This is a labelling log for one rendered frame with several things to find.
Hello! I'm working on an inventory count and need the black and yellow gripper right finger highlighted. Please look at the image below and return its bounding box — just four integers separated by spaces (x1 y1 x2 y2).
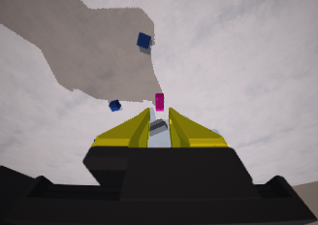
169 108 228 147

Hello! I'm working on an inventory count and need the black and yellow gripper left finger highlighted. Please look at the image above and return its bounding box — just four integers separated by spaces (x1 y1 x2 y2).
91 108 150 147

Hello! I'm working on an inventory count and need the magenta rectangular block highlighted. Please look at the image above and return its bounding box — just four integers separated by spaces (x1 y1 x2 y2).
155 93 164 112

